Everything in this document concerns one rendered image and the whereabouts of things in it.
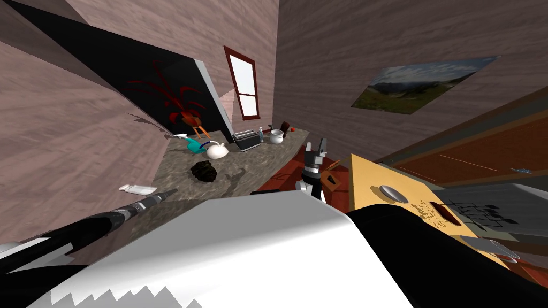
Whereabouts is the white kettle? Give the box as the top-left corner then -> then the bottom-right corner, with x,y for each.
205,141 -> 230,160

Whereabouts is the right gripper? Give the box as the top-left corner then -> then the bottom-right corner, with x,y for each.
304,137 -> 329,170

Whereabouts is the brown wooden cupboard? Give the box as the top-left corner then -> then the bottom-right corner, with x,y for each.
376,87 -> 548,190

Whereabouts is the red-brown cabinet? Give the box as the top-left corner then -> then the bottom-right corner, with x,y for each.
250,144 -> 353,214

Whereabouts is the black toaster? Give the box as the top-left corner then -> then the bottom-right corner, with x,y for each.
232,129 -> 262,152

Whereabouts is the landscape wall picture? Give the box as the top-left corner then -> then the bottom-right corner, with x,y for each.
351,55 -> 502,116

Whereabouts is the black refrigerator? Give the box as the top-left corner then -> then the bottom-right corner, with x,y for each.
5,0 -> 235,138

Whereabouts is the grey stove knob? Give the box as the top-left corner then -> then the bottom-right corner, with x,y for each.
379,184 -> 410,205
459,235 -> 521,264

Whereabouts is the teal watering can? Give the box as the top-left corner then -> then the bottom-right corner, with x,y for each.
173,133 -> 211,155

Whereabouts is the red potted plant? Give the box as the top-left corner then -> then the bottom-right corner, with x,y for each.
125,59 -> 211,140

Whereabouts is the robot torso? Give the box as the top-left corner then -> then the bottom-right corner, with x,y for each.
25,190 -> 414,308

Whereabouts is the dark brown round loaf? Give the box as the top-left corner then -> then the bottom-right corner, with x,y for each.
190,160 -> 219,184

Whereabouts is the red framed window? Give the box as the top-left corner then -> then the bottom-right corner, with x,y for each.
223,45 -> 262,122

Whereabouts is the yellow stove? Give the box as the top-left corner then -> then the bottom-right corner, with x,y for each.
347,153 -> 548,271

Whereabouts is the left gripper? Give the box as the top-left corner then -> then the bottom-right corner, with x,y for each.
144,188 -> 179,207

